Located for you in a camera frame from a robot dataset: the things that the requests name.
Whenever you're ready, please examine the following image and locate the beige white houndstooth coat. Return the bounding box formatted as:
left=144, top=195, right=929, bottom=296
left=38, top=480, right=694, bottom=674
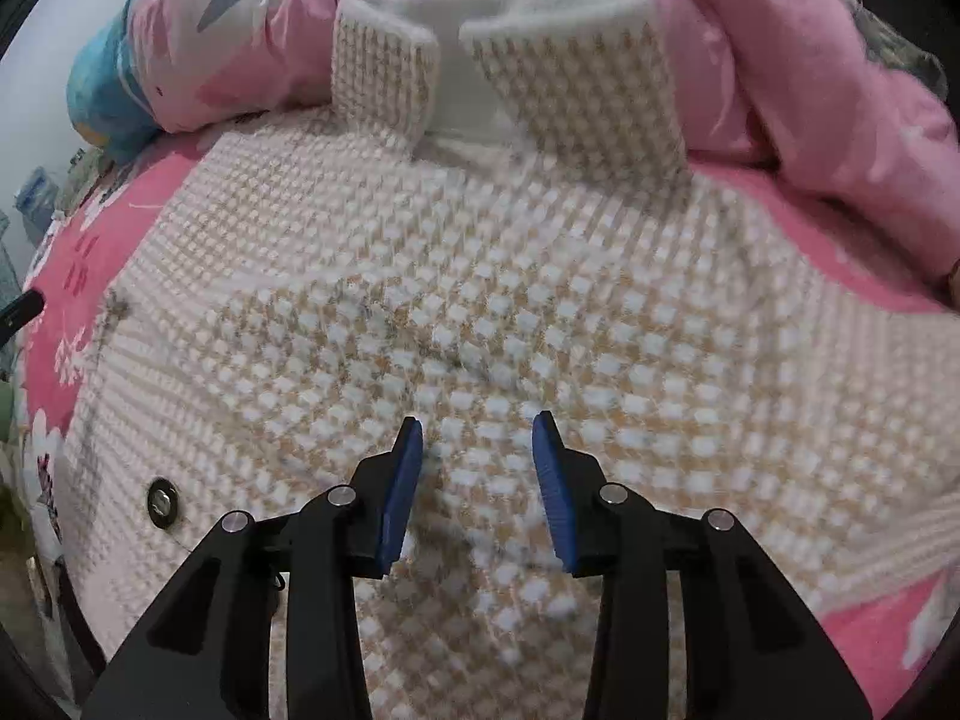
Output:
left=57, top=0, right=958, bottom=718

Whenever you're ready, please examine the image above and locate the pink floral bed sheet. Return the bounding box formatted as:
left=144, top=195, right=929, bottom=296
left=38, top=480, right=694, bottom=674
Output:
left=23, top=133, right=958, bottom=717

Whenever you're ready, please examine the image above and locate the pink floral quilt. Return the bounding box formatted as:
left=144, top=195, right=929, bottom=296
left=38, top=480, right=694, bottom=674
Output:
left=67, top=0, right=958, bottom=278

